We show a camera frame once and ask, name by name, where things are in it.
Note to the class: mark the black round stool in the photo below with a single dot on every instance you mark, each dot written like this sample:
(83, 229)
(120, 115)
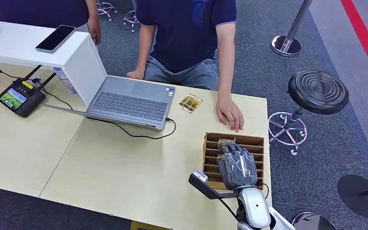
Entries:
(317, 90)

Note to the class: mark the black smartphone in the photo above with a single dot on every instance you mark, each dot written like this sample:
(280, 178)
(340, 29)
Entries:
(55, 38)

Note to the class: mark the chrome stool base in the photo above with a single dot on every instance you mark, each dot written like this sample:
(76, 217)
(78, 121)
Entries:
(105, 8)
(130, 19)

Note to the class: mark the person's left forearm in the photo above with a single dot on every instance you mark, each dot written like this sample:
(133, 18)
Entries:
(226, 60)

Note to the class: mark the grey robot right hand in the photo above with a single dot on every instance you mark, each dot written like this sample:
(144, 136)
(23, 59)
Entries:
(239, 168)

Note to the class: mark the clear plastic water bottle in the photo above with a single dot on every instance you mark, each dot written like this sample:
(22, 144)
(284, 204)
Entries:
(65, 81)

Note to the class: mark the black remote controller with screen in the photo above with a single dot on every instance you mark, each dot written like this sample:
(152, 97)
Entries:
(20, 98)

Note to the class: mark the person's right hand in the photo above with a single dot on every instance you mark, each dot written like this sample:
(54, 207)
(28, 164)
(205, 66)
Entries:
(135, 75)

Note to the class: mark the person's right forearm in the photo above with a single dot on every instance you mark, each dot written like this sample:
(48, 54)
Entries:
(145, 47)

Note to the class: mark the black stanchion base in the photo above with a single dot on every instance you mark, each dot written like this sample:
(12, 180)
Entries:
(359, 195)

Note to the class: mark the pale wrist camera on bracket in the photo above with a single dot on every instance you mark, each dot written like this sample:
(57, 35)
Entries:
(200, 175)

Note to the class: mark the chrome stanchion post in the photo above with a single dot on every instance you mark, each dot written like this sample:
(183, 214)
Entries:
(288, 38)

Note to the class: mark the person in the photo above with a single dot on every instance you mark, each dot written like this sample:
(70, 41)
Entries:
(44, 11)
(183, 35)

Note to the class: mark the chrome stanchion base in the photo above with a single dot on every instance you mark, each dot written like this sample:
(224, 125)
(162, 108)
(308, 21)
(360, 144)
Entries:
(312, 222)

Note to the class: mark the yellow snack packet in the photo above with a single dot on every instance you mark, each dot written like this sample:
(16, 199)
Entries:
(191, 103)

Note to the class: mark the person's left hand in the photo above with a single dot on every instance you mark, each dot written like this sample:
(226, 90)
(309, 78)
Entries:
(95, 30)
(229, 112)

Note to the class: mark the wooden slotted card holder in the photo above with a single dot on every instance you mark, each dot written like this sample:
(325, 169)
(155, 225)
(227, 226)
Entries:
(209, 158)

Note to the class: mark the white desk riser shelf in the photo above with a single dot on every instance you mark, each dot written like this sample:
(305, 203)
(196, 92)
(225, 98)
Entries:
(22, 46)

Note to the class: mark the grey open laptop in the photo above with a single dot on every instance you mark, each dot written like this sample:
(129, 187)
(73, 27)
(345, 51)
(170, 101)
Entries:
(130, 103)

